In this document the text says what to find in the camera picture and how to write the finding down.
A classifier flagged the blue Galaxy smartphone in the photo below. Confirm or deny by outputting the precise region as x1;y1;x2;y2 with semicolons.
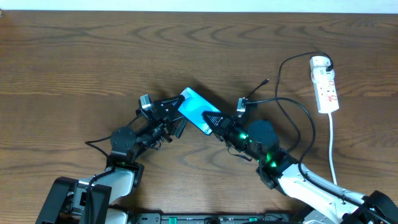
178;87;220;136

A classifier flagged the white power strip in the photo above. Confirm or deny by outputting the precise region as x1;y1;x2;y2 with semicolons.
311;67;340;114

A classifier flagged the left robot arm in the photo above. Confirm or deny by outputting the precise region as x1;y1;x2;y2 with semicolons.
36;95;186;223

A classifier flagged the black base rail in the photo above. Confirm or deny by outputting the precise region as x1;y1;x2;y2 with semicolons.
131;213;291;224

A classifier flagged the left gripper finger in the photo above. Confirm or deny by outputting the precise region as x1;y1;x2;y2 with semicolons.
170;116;188;139
154;95;185;120

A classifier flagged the black USB-C charging cable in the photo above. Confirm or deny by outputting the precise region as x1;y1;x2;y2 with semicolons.
245;51;335;153

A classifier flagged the white power strip cord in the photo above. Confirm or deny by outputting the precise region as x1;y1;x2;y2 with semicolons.
328;112;338;186

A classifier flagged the white USB charger adapter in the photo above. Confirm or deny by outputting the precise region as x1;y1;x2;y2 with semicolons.
310;55;333;72

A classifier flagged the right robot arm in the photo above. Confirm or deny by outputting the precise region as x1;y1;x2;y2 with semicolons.
202;111;397;223

